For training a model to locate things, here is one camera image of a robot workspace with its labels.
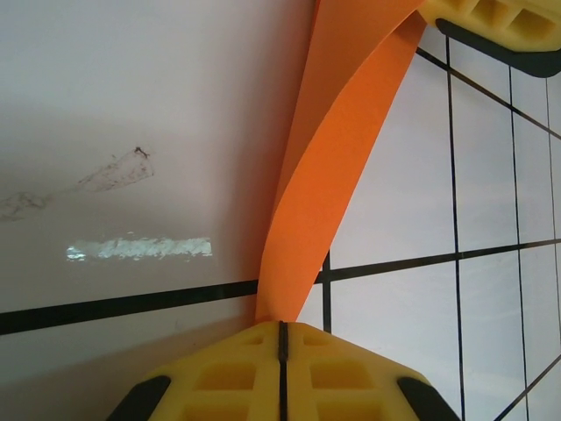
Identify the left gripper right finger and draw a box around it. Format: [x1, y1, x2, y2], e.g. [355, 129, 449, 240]
[280, 321, 461, 421]

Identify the orange paper sheet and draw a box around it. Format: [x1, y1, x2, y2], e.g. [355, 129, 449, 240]
[255, 0, 430, 326]

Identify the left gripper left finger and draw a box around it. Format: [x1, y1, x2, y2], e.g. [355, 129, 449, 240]
[104, 321, 281, 421]

